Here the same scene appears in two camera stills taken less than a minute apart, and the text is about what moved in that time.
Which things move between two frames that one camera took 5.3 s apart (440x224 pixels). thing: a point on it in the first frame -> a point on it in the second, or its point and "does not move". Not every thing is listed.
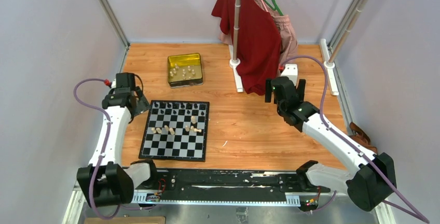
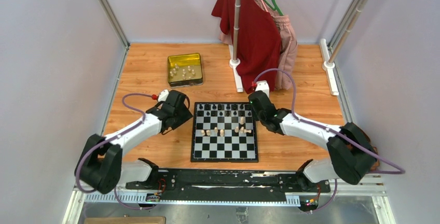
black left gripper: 142,105 -> 186,115
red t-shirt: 261,41 does not move
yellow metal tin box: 184,70 does not move
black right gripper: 300,89 -> 256,117
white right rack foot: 330,66 does not move
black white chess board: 176,130 -> 224,132
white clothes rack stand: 235,62 does not move
